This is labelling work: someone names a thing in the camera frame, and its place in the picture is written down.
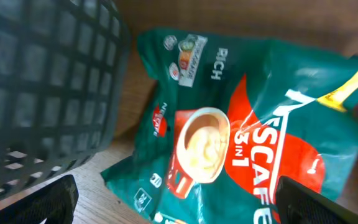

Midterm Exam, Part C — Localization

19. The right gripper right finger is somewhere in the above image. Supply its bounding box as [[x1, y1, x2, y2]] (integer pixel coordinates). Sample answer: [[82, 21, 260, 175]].
[[275, 176, 358, 224]]

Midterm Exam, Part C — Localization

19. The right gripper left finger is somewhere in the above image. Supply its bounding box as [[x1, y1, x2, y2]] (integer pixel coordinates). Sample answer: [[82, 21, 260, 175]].
[[0, 175, 79, 224]]

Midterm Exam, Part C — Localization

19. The green Nescafe coffee bag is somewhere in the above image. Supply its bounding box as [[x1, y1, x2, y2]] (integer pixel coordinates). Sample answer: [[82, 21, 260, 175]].
[[101, 29, 358, 223]]

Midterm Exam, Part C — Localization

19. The grey plastic basket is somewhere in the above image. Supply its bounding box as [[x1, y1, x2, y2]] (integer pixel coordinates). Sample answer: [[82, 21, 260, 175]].
[[0, 0, 131, 201]]

